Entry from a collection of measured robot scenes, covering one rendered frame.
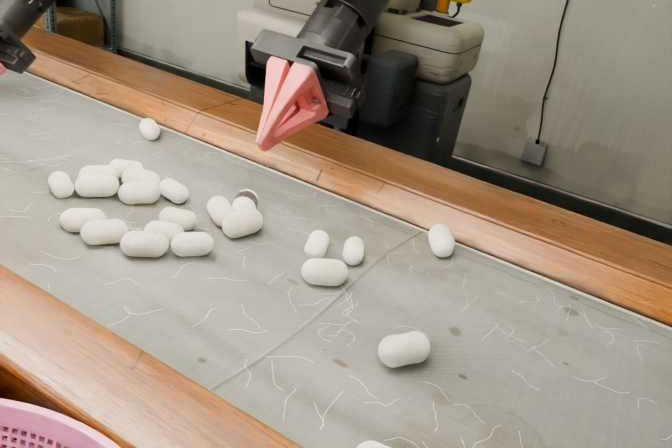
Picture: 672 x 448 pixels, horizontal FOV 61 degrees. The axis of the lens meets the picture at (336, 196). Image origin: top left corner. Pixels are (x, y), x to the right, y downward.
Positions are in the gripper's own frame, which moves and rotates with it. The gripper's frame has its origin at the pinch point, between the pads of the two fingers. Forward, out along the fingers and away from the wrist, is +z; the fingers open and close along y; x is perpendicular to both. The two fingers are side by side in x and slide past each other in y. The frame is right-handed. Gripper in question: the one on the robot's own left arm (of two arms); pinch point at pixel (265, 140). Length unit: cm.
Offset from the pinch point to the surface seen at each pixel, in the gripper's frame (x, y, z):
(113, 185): -0.9, -10.3, 9.8
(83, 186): -2.2, -11.8, 11.2
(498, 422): -1.8, 26.7, 12.9
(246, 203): 2.2, 0.6, 5.5
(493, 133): 172, -19, -114
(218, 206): 0.8, -0.8, 7.1
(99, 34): 164, -236, -94
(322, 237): 2.4, 8.5, 5.5
